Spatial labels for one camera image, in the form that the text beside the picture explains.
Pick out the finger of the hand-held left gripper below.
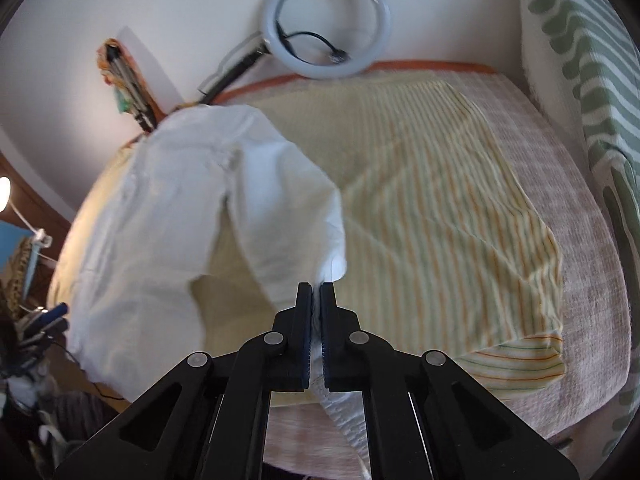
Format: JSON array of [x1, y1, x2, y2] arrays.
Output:
[[22, 319, 70, 347], [22, 302, 70, 323]]

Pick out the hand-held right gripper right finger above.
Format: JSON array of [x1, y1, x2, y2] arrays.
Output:
[[320, 282, 581, 480]]

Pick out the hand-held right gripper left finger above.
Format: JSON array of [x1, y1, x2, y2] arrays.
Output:
[[52, 282, 313, 480]]

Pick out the white garment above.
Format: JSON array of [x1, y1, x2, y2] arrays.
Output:
[[62, 104, 373, 480]]

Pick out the white fluffy cloth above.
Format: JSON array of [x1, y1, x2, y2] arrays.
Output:
[[2, 375, 56, 461]]

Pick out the blue chair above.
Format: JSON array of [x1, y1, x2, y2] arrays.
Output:
[[0, 220, 38, 291]]

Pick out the dark knitted cloth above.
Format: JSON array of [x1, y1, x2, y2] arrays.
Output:
[[45, 390, 121, 443]]

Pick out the wooden door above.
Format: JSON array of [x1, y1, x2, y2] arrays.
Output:
[[0, 152, 76, 226]]

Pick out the lit desk lamp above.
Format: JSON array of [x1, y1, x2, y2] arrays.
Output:
[[0, 176, 55, 248]]

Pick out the yellow striped bed sheet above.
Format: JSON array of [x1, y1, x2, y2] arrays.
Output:
[[192, 70, 568, 408]]

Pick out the black tripod legs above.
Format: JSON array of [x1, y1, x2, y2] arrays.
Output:
[[97, 37, 163, 133]]

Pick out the pink checkered blanket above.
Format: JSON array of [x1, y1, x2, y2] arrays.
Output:
[[260, 62, 631, 480]]

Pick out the white flat board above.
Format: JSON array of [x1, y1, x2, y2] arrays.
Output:
[[115, 25, 186, 111]]

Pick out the green striped white curtain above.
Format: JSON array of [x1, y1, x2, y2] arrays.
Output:
[[517, 0, 640, 461]]

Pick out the black ring light stand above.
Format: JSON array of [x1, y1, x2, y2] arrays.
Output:
[[197, 35, 271, 101]]

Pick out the white ring light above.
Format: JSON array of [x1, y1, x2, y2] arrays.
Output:
[[260, 0, 391, 81]]

